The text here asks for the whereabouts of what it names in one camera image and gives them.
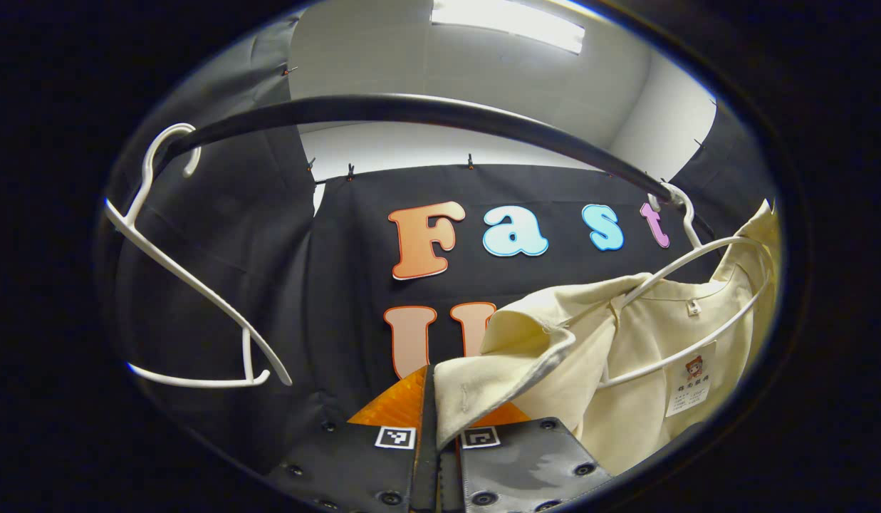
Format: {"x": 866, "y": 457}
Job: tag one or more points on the ceiling light panel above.
{"x": 511, "y": 21}

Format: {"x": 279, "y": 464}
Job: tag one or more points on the black backdrop cloth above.
{"x": 269, "y": 285}

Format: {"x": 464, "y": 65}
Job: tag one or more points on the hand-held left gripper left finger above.
{"x": 426, "y": 470}

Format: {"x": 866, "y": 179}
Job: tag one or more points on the cream button shirt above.
{"x": 625, "y": 413}

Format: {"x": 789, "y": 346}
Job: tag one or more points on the empty white hanger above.
{"x": 191, "y": 282}

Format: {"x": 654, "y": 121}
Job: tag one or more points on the black clothes rack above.
{"x": 412, "y": 108}

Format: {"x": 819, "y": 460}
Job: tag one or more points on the white hanger holding shirt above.
{"x": 688, "y": 222}

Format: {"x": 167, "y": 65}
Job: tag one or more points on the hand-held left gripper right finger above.
{"x": 525, "y": 463}

